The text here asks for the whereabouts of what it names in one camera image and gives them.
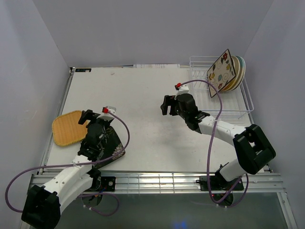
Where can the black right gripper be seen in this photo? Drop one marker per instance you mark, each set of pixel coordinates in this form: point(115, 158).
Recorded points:
point(169, 100)

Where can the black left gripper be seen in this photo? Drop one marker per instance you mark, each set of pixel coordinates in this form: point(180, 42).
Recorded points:
point(94, 119)

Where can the black floral square plate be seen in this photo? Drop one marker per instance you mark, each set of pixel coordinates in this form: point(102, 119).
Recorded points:
point(114, 145)

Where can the square floral cream plate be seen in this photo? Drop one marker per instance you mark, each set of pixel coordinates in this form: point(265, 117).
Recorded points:
point(221, 73)

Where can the cream and yellow round plate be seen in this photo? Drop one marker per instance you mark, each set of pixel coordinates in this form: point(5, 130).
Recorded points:
point(237, 68)

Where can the cream and blue round plate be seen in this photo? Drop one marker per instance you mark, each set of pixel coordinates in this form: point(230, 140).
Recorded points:
point(242, 71)

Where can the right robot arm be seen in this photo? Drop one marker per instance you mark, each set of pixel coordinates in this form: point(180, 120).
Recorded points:
point(252, 147)

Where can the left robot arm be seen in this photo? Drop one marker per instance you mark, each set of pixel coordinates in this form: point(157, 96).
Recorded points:
point(45, 204)

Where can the yellow woven square mat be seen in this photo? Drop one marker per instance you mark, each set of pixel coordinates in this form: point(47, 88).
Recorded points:
point(66, 130)

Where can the papers at table back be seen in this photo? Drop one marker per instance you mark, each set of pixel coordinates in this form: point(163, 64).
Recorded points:
point(159, 66)

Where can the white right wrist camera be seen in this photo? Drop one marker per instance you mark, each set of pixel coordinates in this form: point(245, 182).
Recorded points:
point(181, 89)

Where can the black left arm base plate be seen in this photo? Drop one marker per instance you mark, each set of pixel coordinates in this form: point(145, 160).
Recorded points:
point(106, 184)

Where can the white wire dish rack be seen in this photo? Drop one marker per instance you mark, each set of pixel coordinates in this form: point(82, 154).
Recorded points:
point(236, 104)

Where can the aluminium table frame rail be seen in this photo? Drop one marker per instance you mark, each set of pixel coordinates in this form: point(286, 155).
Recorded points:
point(184, 183)

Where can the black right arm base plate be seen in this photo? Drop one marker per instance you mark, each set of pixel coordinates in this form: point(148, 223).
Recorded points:
point(222, 186)

